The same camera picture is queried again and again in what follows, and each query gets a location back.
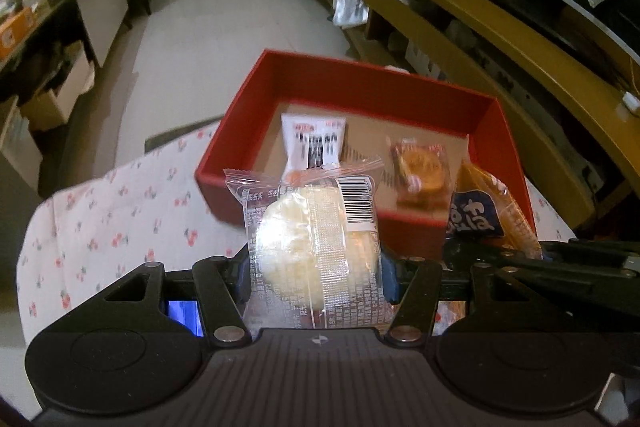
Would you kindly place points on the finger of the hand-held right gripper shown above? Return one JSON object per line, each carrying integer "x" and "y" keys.
{"x": 590, "y": 289}
{"x": 590, "y": 252}

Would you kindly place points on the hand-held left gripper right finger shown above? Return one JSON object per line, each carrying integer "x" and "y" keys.
{"x": 389, "y": 281}

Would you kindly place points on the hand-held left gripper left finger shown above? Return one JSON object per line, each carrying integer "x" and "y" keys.
{"x": 243, "y": 279}

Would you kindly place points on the clear white pastry packet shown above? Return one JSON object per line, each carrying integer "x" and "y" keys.
{"x": 300, "y": 227}

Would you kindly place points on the orange snack packet blue label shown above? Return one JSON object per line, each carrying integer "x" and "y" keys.
{"x": 520, "y": 217}

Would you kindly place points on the red cardboard box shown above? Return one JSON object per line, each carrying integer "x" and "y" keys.
{"x": 350, "y": 79}

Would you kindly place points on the orange wrapped mooncake packet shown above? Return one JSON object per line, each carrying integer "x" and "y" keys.
{"x": 422, "y": 172}

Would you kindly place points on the white floral tablecloth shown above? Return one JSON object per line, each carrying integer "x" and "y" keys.
{"x": 125, "y": 217}

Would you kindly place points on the white snack packet black print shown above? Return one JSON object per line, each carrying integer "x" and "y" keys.
{"x": 312, "y": 142}

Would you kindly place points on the small white device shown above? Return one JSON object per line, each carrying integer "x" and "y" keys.
{"x": 631, "y": 102}

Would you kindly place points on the wooden television cabinet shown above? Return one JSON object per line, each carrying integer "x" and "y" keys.
{"x": 500, "y": 32}

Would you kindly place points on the open cardboard box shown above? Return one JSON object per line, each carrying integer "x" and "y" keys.
{"x": 60, "y": 92}

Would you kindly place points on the silver plastic bag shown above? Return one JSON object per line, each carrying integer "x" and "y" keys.
{"x": 350, "y": 4}

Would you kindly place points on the orange flat box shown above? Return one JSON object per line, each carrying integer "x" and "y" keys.
{"x": 15, "y": 32}

